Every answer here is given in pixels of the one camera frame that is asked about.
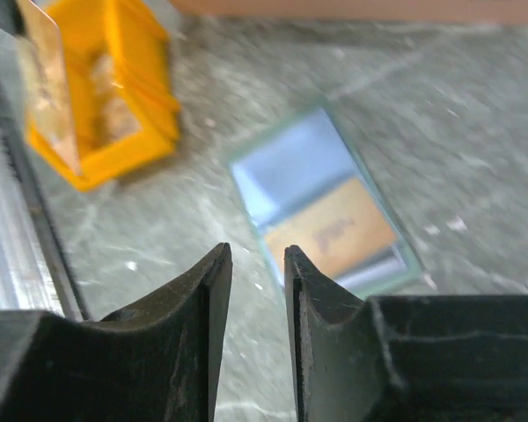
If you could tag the gold striped credit card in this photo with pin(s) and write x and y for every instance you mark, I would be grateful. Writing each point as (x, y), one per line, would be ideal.
(338, 231)

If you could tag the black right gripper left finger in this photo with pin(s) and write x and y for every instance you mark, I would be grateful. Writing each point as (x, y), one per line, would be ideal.
(156, 359)

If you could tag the gold patterned credit card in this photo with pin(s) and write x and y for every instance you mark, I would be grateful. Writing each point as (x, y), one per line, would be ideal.
(47, 83)

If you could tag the aluminium frame rail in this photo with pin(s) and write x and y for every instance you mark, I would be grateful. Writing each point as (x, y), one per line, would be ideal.
(34, 272)

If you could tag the yellow bin with cards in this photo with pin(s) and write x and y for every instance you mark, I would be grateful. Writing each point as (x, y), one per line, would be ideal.
(117, 62)

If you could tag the peach plastic file organizer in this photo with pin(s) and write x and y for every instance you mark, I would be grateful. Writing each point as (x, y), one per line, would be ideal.
(444, 11)

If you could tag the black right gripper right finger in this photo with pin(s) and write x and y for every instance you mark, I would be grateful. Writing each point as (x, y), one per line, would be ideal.
(403, 357)

